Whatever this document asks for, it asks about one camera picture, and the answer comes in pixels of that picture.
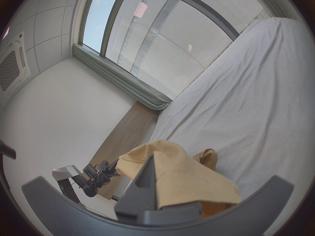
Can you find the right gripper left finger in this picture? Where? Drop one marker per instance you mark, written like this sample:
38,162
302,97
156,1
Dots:
145,198

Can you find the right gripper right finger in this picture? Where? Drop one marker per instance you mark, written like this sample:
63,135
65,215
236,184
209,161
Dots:
177,213

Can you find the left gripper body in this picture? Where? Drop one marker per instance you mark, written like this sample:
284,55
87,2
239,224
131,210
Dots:
112,168

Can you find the tan shorts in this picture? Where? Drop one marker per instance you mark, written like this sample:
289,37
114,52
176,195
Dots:
187,181

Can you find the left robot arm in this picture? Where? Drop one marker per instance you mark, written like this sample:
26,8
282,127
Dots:
66,172

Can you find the bed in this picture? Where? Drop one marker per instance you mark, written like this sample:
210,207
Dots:
246,107

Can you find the grey-green curtain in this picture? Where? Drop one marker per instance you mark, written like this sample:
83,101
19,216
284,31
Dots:
118,80

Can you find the window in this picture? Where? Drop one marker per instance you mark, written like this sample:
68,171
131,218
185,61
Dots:
172,45

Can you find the white ceiling air vent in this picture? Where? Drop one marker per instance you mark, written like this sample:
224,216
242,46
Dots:
12,67

